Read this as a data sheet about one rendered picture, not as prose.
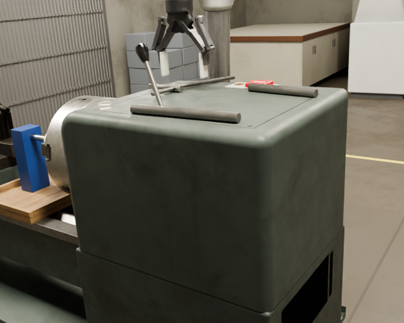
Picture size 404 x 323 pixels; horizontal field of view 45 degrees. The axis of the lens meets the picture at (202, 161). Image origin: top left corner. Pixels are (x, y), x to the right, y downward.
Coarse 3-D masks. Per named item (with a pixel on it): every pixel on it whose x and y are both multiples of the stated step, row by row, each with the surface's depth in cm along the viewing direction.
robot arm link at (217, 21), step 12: (204, 0) 182; (216, 0) 181; (228, 0) 183; (204, 12) 188; (216, 12) 185; (228, 12) 188; (216, 24) 187; (228, 24) 190; (216, 36) 190; (228, 36) 192; (216, 48) 192; (228, 48) 194; (216, 60) 194; (228, 60) 197; (216, 72) 197; (228, 72) 199
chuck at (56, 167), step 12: (84, 96) 149; (96, 96) 149; (60, 108) 144; (72, 108) 141; (60, 120) 140; (48, 132) 141; (60, 132) 138; (48, 144) 141; (60, 144) 137; (60, 156) 138; (48, 168) 142; (60, 168) 139; (60, 180) 142
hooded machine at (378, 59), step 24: (360, 0) 649; (384, 0) 633; (360, 24) 652; (384, 24) 638; (360, 48) 662; (384, 48) 647; (360, 72) 672; (384, 72) 657; (360, 96) 686; (384, 96) 671
